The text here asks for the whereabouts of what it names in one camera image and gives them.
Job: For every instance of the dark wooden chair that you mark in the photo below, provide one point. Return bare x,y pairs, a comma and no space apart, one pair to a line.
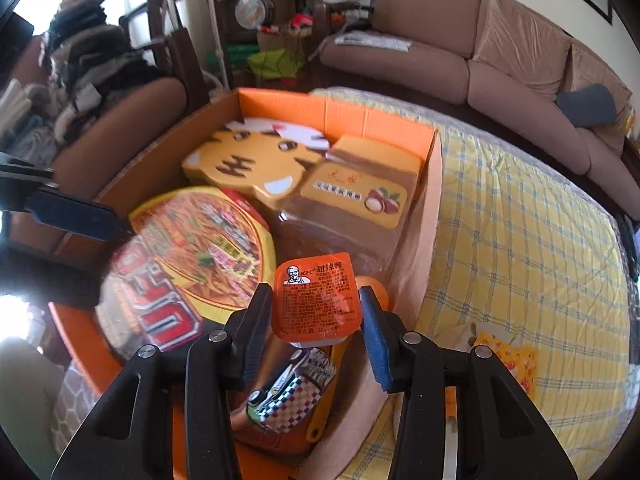
175,55

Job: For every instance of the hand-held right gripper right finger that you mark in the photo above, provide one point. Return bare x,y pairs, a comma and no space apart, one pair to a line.
380,350

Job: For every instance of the grey patterned rug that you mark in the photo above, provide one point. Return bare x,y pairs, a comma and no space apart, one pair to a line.
75,410

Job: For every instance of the red pink cloth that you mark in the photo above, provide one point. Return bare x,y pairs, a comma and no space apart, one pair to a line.
303,21

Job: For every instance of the grey cushion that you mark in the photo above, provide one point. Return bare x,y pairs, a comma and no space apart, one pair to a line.
585,105

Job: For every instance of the instant noodle bowl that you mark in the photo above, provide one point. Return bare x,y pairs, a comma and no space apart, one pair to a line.
200,260

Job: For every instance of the white papers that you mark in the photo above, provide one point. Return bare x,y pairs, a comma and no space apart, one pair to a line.
370,40

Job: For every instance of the brown cardboard box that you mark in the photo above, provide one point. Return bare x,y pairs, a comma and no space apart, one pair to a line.
285,41

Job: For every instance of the clear jar with yellow lid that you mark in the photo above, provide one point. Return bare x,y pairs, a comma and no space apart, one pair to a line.
350,195

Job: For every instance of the pile of clothes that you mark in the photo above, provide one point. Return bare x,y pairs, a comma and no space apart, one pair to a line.
90,45

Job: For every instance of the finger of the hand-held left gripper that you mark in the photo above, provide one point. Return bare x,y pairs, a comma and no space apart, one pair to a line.
75,215

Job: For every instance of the orange sauce tub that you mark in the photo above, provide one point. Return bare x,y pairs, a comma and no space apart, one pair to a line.
315,300

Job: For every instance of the tiger shaped box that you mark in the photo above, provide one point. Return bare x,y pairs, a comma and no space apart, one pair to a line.
250,160

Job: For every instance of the white clothes rack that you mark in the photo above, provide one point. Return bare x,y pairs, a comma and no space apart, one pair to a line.
215,20

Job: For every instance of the round printed tin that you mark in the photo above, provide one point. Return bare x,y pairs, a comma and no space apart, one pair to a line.
249,10

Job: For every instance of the orange fruit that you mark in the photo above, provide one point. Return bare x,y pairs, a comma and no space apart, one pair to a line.
383,292

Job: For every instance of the brown armchair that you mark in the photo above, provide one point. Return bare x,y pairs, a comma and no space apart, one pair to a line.
125,110

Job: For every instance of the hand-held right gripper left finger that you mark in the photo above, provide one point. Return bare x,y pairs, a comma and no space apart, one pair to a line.
252,340

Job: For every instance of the checkered toy car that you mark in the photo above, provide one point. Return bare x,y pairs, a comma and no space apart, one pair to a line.
295,395

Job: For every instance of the yellow orange snack packet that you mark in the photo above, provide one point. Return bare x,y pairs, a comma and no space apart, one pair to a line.
510,360

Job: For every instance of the yellow plaid cloth desktop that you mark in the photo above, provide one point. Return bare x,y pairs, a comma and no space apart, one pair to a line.
525,235

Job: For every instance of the brown sofa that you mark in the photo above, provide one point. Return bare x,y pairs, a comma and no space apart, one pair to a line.
400,65

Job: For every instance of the orange cardboard box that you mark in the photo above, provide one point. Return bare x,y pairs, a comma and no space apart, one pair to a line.
350,115

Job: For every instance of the green bag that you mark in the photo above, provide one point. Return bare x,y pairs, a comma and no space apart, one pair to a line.
275,65

